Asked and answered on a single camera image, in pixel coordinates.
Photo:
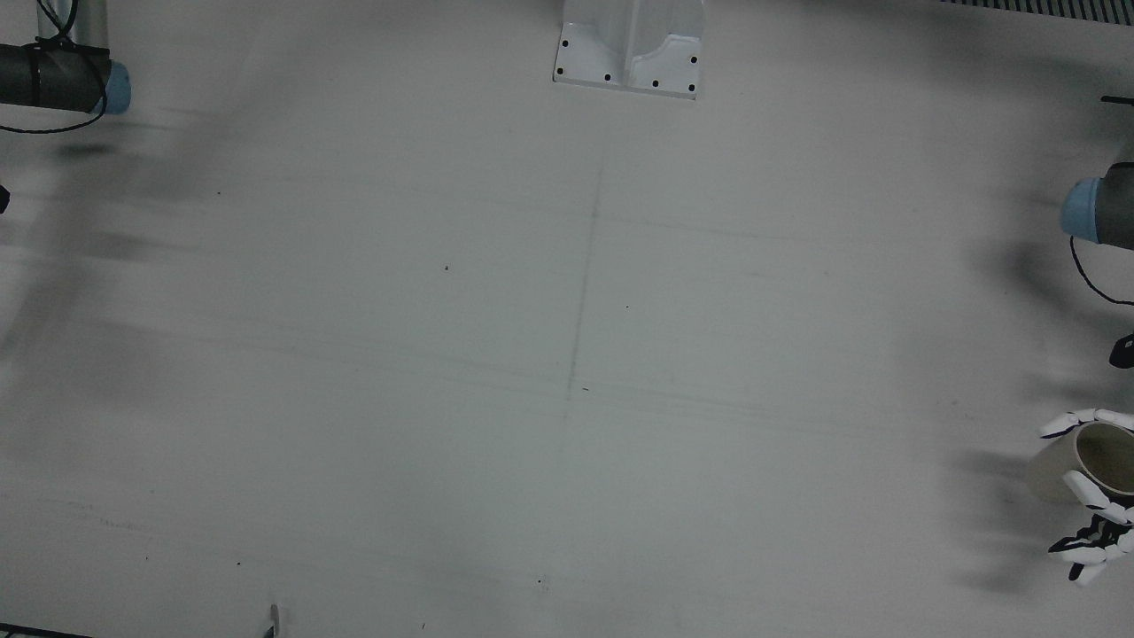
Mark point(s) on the white bolted mount base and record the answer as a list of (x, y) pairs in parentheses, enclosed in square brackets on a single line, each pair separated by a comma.
[(629, 44)]

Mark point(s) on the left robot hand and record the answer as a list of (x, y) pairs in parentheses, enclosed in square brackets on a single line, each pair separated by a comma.
[(1094, 545)]

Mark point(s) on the beige cylindrical cup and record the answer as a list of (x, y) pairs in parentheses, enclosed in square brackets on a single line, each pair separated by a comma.
[(1059, 461)]

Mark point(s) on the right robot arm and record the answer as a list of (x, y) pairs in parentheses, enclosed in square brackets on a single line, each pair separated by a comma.
[(53, 75)]

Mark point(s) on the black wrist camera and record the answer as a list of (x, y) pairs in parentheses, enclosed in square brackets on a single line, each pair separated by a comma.
[(1123, 353)]

